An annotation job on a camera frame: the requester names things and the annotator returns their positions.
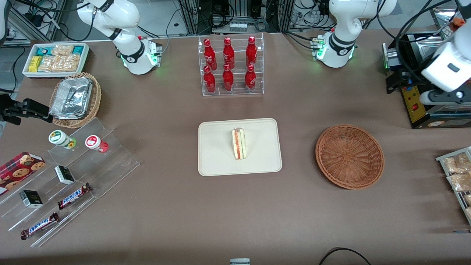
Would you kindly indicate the green label cup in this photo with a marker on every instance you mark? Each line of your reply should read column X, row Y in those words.
column 59, row 137

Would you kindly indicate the aluminium frame rack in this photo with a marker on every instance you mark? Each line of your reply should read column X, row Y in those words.
column 191, row 18

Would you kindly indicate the snickers chocolate bar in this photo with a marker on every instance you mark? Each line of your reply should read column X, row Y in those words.
column 73, row 196
column 39, row 225

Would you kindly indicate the small grey box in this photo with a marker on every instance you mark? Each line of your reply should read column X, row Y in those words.
column 240, row 262

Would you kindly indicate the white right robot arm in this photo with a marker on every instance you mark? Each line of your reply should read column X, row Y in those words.
column 121, row 22

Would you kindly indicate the small clear cracker bag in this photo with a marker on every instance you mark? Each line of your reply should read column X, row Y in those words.
column 63, row 50

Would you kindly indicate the triangular sandwich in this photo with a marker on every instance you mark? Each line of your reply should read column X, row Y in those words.
column 239, row 145

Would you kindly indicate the clear bag of pastries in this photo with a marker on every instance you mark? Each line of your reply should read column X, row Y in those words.
column 460, row 182
column 468, row 199
column 458, row 163
column 468, row 213

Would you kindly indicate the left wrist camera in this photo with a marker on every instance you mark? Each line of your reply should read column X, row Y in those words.
column 443, row 97

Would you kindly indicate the light wicker basket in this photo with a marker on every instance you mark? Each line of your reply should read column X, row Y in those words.
column 96, row 99

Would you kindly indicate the clear acrylic bottle rack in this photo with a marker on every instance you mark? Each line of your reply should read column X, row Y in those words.
column 237, row 94

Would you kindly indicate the white plastic snack bin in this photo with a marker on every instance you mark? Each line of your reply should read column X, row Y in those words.
column 55, row 74

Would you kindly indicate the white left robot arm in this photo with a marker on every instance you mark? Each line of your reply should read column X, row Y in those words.
column 342, row 22

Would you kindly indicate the stack of foil trays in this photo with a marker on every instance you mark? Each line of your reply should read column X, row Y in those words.
column 71, row 97

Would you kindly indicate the black food warmer appliance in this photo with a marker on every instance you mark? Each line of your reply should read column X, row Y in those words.
column 414, row 107

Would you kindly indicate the red cola bottle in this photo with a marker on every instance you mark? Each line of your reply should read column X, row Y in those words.
column 251, row 53
column 229, row 55
column 228, row 81
column 210, row 57
column 209, row 82
column 250, row 81

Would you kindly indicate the clear acrylic tiered stand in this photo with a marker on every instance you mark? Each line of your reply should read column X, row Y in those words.
column 110, row 165

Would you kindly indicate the round brown wicker basket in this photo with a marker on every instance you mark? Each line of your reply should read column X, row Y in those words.
column 349, row 156

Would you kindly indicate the yellow snack packet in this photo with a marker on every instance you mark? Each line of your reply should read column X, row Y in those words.
column 35, row 64

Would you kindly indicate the grey box with green light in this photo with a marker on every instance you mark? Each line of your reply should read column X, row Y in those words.
column 392, row 55

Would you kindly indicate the large clear cracker bag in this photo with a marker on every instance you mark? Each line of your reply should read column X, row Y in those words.
column 60, row 64

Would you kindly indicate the beige plastic tray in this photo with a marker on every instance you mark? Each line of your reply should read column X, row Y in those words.
column 217, row 147

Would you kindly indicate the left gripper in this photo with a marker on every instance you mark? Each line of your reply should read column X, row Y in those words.
column 402, row 78

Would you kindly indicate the red cookie box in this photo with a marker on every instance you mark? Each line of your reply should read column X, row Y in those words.
column 20, row 171

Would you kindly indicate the white power strip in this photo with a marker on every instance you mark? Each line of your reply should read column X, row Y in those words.
column 238, row 26

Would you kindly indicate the red label cup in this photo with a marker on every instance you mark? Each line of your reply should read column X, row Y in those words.
column 94, row 142

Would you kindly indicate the teal snack packet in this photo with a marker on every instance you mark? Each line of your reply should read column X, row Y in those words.
column 78, row 49
column 43, row 51

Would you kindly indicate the small dark green box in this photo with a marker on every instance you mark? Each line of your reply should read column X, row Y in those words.
column 64, row 175
column 31, row 198

